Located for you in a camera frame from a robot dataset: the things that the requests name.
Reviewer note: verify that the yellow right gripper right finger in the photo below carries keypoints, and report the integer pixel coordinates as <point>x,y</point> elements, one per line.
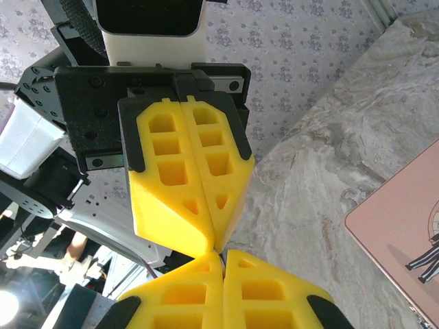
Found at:
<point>274,294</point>

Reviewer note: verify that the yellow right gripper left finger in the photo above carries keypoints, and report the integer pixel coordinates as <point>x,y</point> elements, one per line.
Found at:
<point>178,301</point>

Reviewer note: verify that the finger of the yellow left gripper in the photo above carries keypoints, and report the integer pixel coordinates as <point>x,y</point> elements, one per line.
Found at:
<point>161,212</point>
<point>226,188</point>

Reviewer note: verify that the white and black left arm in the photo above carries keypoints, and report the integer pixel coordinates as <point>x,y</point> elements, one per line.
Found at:
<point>113,226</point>

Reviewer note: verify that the person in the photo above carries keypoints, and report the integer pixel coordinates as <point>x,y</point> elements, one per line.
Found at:
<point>76,245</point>

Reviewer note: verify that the pink tin box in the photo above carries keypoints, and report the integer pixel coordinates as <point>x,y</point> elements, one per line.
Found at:
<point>394,222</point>

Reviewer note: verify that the bright lamp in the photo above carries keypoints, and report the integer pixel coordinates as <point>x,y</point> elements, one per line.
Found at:
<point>6,306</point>

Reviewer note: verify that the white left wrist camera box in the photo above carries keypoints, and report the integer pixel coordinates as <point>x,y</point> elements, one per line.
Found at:
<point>154,48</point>

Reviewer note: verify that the aluminium corner post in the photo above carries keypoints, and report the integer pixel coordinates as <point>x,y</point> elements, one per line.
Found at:
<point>380,13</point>

